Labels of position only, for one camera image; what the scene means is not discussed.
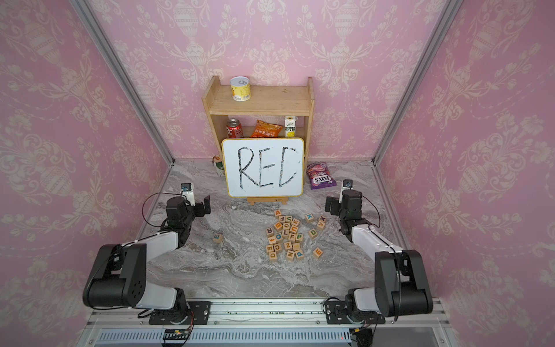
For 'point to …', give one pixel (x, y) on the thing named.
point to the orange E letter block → (318, 252)
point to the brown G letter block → (286, 225)
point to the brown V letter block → (321, 225)
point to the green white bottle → (218, 163)
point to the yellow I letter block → (295, 246)
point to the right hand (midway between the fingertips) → (341, 197)
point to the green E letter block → (217, 238)
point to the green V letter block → (288, 219)
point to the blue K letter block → (309, 217)
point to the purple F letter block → (282, 219)
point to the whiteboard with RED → (264, 167)
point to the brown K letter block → (295, 222)
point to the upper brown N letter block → (287, 246)
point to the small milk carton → (290, 126)
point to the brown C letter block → (277, 247)
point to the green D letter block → (313, 233)
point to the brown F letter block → (292, 237)
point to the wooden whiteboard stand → (251, 200)
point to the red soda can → (234, 129)
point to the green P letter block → (299, 237)
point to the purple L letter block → (285, 233)
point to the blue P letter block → (299, 254)
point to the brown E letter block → (269, 248)
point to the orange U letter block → (293, 229)
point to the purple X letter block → (322, 218)
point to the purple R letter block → (269, 231)
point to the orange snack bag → (263, 130)
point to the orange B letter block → (277, 225)
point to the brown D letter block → (272, 255)
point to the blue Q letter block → (278, 236)
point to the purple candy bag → (320, 176)
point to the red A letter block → (277, 213)
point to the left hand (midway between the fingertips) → (199, 197)
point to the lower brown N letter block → (290, 255)
